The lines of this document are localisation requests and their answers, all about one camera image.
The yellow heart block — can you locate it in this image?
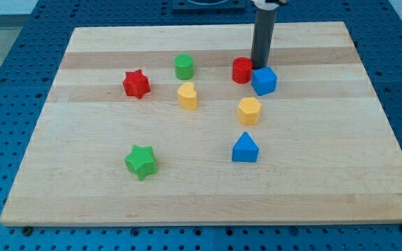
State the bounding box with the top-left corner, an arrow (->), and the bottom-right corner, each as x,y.
177,82 -> 198,110

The red star block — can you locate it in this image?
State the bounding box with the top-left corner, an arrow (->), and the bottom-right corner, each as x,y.
123,69 -> 151,100

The green cylinder block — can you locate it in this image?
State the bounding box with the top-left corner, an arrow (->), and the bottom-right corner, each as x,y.
174,54 -> 194,80

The red cylinder block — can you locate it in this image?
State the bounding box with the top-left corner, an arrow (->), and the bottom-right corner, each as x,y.
232,57 -> 253,84

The blue cube block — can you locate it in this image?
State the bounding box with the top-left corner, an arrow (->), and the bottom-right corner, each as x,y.
251,67 -> 278,96

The green star block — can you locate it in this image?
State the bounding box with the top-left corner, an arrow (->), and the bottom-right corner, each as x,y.
124,145 -> 157,181

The wooden board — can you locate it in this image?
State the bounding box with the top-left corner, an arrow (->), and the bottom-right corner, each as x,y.
0,22 -> 402,227

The yellow hexagon block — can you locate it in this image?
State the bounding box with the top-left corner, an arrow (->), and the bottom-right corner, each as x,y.
237,97 -> 262,126

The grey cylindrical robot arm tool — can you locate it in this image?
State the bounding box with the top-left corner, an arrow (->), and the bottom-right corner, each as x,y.
251,0 -> 289,70

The blue triangle block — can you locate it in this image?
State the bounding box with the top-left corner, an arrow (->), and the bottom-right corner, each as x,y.
232,132 -> 260,162

